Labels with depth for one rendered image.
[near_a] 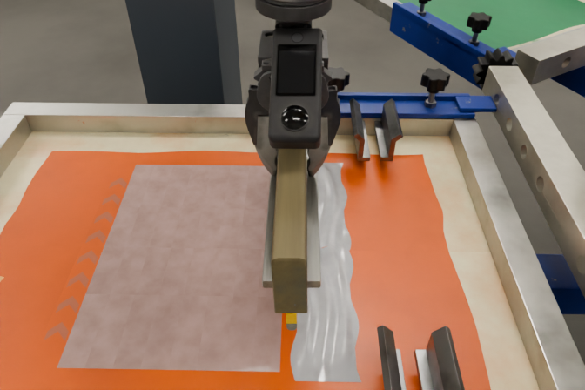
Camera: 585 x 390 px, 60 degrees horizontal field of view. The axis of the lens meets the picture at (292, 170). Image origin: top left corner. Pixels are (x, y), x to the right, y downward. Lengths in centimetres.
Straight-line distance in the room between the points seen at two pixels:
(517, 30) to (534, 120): 51
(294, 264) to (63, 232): 42
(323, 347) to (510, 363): 20
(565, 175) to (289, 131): 42
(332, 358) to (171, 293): 21
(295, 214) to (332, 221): 25
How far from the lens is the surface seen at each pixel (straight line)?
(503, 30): 131
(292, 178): 49
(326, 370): 58
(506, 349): 64
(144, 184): 80
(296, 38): 48
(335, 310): 62
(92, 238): 74
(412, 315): 64
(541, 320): 64
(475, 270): 70
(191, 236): 71
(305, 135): 44
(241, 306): 63
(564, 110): 298
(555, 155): 77
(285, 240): 44
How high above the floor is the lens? 147
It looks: 41 degrees down
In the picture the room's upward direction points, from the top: straight up
